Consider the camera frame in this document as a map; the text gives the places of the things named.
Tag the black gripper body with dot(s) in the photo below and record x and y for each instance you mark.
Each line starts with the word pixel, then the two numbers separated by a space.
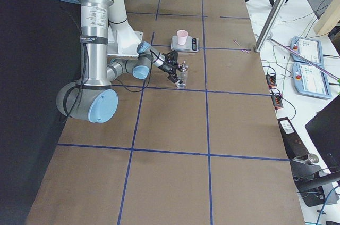
pixel 166 68

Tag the upper teach pendant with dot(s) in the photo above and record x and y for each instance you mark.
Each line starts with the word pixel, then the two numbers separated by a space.
pixel 310 49

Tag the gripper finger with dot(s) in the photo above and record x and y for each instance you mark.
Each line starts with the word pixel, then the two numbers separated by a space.
pixel 173 77

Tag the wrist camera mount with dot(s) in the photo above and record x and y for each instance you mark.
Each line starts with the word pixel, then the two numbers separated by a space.
pixel 171 57

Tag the lower teach pendant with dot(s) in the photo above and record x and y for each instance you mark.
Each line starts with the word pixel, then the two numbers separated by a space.
pixel 310 81

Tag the pink paper cup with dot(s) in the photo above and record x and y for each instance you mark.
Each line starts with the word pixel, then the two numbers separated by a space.
pixel 182 36

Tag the orange terminal block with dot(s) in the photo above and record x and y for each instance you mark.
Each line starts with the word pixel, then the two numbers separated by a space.
pixel 277 102
pixel 271 81

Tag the teach pendant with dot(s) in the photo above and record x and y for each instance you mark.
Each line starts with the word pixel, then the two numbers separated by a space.
pixel 310 49
pixel 310 81

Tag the white camera mast base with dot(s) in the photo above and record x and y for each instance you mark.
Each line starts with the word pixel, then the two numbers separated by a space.
pixel 122 39

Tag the clear glass sauce bottle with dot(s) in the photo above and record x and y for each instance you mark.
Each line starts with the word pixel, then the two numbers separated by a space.
pixel 182 75

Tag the aluminium frame post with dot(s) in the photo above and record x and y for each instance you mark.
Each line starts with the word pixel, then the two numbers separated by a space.
pixel 278 4

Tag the black power box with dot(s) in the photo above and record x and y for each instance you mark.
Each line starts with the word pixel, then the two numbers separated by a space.
pixel 295 148

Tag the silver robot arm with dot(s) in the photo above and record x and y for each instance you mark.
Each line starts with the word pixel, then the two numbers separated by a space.
pixel 92 98

